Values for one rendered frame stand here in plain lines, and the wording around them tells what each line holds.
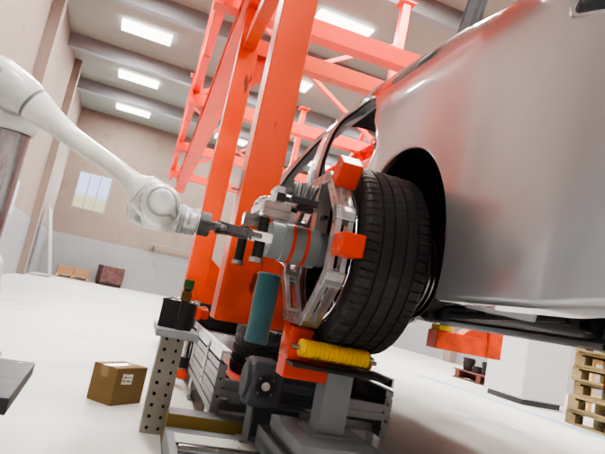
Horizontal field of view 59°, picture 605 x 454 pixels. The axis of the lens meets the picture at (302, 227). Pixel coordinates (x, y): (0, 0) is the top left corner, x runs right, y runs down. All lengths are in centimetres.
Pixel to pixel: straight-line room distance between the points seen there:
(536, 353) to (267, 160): 566
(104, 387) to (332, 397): 131
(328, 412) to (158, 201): 96
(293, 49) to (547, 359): 589
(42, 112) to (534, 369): 666
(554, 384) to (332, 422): 593
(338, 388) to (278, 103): 126
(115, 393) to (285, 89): 166
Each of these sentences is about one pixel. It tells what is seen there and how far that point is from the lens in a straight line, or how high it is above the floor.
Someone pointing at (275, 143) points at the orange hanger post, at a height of 132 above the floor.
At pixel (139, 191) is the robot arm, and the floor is 85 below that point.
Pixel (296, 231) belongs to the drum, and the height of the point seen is 89.
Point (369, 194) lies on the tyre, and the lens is 172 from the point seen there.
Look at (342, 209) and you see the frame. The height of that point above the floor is 96.
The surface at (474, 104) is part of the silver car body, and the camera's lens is 177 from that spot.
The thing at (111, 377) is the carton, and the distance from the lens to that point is 283.
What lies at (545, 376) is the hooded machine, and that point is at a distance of 760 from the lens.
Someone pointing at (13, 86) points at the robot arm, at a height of 108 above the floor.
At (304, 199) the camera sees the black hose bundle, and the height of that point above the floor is 97.
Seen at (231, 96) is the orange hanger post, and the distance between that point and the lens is 448.
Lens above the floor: 64
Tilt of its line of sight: 8 degrees up
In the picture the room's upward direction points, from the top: 11 degrees clockwise
